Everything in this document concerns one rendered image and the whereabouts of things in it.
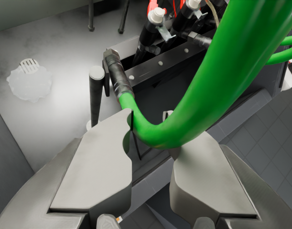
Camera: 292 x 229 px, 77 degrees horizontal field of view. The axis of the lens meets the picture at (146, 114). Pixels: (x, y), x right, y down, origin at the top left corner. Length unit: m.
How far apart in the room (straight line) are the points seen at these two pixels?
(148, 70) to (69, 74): 0.24
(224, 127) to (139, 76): 0.24
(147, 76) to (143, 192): 0.24
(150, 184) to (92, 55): 0.39
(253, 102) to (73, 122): 0.48
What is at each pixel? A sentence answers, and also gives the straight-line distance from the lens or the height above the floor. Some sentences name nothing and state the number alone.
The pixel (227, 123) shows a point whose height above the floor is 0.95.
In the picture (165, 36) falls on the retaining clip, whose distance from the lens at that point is 0.31.
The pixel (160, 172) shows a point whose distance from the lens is 0.40.
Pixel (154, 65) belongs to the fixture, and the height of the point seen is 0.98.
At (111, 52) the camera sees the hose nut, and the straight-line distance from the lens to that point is 0.25.
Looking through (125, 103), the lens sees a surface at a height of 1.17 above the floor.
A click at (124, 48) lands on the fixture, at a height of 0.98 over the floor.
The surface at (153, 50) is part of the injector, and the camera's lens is 0.34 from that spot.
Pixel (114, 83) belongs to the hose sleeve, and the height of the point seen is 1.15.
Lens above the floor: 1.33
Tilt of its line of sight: 69 degrees down
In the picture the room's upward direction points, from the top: 49 degrees clockwise
